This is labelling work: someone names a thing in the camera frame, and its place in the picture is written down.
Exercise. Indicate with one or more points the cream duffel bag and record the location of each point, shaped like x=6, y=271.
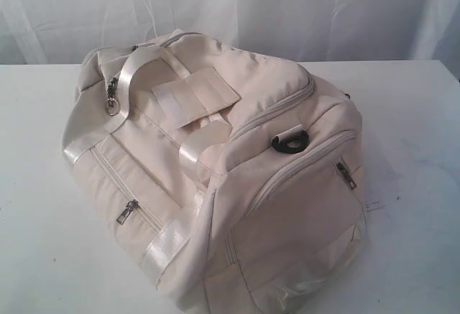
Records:
x=234, y=180

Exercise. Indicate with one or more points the white backdrop curtain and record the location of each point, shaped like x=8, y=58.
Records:
x=64, y=31

